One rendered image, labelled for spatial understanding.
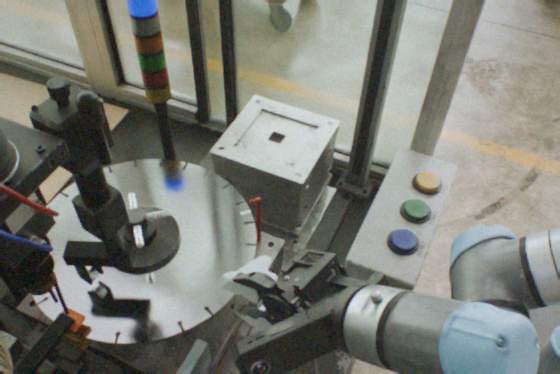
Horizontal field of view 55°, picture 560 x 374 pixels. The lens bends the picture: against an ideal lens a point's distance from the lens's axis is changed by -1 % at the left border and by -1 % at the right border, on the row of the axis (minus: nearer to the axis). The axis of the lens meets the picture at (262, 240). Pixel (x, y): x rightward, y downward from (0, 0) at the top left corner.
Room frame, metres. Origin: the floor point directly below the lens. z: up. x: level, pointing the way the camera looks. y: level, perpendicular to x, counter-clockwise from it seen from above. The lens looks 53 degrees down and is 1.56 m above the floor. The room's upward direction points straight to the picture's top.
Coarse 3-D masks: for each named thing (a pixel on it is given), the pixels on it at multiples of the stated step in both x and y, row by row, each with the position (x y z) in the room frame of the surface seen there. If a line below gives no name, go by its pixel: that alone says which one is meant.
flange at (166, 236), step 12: (168, 216) 0.51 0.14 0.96; (156, 228) 0.48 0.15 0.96; (168, 228) 0.49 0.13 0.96; (132, 240) 0.45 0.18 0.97; (144, 240) 0.45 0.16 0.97; (156, 240) 0.46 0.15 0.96; (168, 240) 0.46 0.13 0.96; (144, 252) 0.44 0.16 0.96; (156, 252) 0.44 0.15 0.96; (168, 252) 0.44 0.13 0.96; (144, 264) 0.42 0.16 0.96; (156, 264) 0.43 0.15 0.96
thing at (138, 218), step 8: (136, 208) 0.49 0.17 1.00; (136, 216) 0.47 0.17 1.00; (144, 216) 0.47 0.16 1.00; (152, 216) 0.48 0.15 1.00; (160, 216) 0.48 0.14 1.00; (128, 224) 0.46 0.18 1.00; (136, 224) 0.46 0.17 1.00; (144, 224) 0.47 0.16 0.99; (136, 232) 0.45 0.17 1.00; (144, 232) 0.46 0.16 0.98; (136, 240) 0.43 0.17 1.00
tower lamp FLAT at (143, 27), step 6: (132, 18) 0.76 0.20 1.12; (138, 18) 0.76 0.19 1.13; (144, 18) 0.76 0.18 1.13; (150, 18) 0.76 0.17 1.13; (156, 18) 0.77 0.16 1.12; (132, 24) 0.77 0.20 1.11; (138, 24) 0.76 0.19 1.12; (144, 24) 0.76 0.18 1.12; (150, 24) 0.76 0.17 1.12; (156, 24) 0.77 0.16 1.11; (132, 30) 0.77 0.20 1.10; (138, 30) 0.76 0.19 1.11; (144, 30) 0.76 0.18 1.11; (150, 30) 0.76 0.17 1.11; (156, 30) 0.76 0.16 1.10; (144, 36) 0.76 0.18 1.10; (150, 36) 0.76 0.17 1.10
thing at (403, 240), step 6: (396, 234) 0.52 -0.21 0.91; (402, 234) 0.52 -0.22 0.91; (408, 234) 0.52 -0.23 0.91; (414, 234) 0.52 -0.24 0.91; (396, 240) 0.50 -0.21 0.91; (402, 240) 0.50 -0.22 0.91; (408, 240) 0.50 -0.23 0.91; (414, 240) 0.50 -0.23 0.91; (396, 246) 0.49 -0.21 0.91; (402, 246) 0.49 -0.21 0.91; (408, 246) 0.49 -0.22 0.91; (414, 246) 0.49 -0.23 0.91
